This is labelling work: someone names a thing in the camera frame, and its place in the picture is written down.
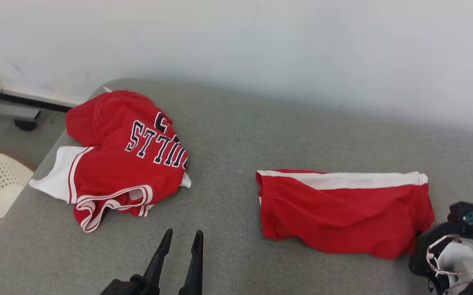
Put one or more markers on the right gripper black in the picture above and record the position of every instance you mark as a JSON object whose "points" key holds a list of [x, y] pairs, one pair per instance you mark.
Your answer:
{"points": [[421, 254]]}

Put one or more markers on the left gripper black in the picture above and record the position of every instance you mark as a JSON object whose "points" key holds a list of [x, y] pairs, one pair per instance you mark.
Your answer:
{"points": [[126, 287]]}

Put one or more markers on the red shorts white stripe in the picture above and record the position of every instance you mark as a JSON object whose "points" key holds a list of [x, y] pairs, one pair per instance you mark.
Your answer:
{"points": [[343, 213]]}

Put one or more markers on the red Bulls basketball jersey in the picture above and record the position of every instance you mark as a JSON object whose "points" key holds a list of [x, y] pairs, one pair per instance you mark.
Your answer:
{"points": [[117, 172]]}

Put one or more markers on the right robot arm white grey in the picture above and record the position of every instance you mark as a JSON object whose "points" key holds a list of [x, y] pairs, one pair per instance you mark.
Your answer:
{"points": [[451, 254]]}

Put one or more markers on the black round caster foot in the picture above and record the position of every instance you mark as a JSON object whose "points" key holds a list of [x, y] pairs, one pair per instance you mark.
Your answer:
{"points": [[25, 124]]}

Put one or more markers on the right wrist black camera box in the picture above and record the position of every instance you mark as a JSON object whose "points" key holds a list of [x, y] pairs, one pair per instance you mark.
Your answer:
{"points": [[462, 223]]}

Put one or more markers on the white black wall skirting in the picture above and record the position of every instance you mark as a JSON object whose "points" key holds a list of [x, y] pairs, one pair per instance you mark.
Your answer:
{"points": [[39, 100]]}

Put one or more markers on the grey metal frame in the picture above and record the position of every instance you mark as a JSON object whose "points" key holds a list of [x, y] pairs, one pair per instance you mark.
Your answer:
{"points": [[11, 108]]}

